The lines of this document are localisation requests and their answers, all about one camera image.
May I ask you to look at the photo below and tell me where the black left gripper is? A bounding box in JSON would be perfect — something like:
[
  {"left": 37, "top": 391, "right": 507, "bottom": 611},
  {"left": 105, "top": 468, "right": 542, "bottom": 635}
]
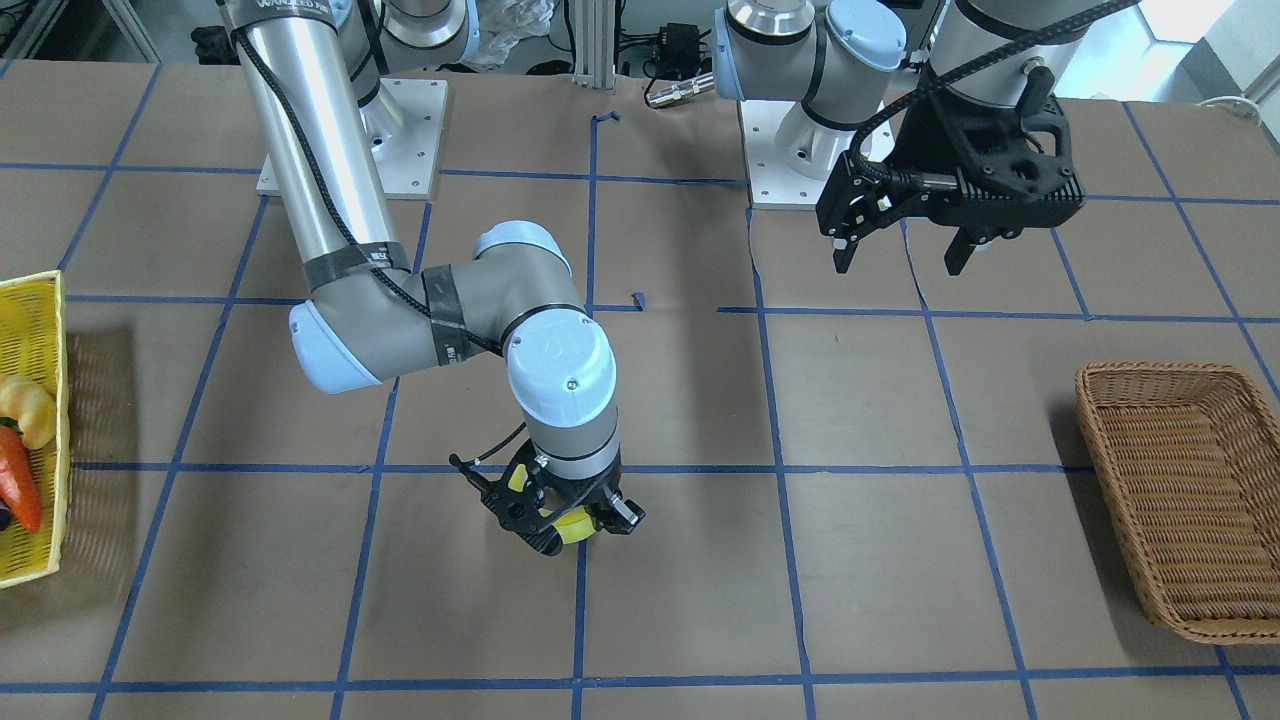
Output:
[{"left": 815, "top": 68, "right": 1084, "bottom": 277}]

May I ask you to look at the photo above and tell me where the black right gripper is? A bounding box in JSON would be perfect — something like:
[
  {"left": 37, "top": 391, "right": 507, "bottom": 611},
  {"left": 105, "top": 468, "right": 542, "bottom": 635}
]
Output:
[{"left": 449, "top": 445, "right": 646, "bottom": 556}]

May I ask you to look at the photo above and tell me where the yellow tape roll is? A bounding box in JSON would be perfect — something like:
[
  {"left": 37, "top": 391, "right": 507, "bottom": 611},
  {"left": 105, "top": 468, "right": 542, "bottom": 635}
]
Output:
[{"left": 507, "top": 464, "right": 600, "bottom": 556}]

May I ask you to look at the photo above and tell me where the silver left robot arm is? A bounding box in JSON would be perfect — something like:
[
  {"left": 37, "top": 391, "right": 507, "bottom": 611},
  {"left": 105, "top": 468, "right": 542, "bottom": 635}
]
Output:
[{"left": 713, "top": 1, "right": 1124, "bottom": 275}]

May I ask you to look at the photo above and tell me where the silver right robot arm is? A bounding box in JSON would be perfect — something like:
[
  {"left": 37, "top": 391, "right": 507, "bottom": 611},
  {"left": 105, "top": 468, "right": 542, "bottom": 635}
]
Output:
[{"left": 218, "top": 1, "right": 645, "bottom": 556}]

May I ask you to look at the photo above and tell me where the silver metal connector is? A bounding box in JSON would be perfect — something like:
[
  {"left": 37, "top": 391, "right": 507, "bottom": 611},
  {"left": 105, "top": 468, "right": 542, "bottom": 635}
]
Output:
[{"left": 644, "top": 72, "right": 716, "bottom": 110}]

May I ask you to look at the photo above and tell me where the black power adapter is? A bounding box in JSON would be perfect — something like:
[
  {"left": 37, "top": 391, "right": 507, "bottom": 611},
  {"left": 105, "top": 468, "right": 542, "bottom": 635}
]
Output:
[{"left": 653, "top": 23, "right": 701, "bottom": 79}]

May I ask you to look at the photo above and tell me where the brown wicker basket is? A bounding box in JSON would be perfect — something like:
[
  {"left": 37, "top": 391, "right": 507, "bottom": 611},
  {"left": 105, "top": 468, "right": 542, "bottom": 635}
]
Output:
[{"left": 1075, "top": 361, "right": 1279, "bottom": 644}]

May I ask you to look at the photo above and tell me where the white crumpled plastic bag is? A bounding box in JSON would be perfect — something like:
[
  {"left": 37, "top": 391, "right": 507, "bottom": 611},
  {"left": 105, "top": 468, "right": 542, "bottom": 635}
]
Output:
[{"left": 467, "top": 1, "right": 557, "bottom": 70}]

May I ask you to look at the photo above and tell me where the toy croissant bread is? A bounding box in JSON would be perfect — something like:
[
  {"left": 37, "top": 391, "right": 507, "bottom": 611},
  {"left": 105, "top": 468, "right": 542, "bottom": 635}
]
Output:
[{"left": 1, "top": 374, "right": 58, "bottom": 450}]

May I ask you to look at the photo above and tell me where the orange toy carrot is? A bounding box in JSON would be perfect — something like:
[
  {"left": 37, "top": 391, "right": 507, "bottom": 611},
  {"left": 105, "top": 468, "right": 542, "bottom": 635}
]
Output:
[{"left": 1, "top": 416, "right": 44, "bottom": 534}]

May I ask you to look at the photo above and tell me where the yellow plastic basket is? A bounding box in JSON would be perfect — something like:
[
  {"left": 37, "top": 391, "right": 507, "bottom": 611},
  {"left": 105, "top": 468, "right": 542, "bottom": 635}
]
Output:
[{"left": 1, "top": 270, "right": 70, "bottom": 588}]

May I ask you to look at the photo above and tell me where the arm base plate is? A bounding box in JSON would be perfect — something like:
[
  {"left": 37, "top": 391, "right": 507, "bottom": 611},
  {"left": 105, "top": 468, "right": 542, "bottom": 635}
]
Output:
[
  {"left": 739, "top": 100, "right": 854, "bottom": 210},
  {"left": 357, "top": 78, "right": 451, "bottom": 201}
]

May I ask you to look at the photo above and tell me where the aluminium frame post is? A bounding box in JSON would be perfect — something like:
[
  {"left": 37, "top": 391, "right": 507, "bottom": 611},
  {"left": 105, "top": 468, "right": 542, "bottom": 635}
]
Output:
[{"left": 564, "top": 1, "right": 620, "bottom": 94}]

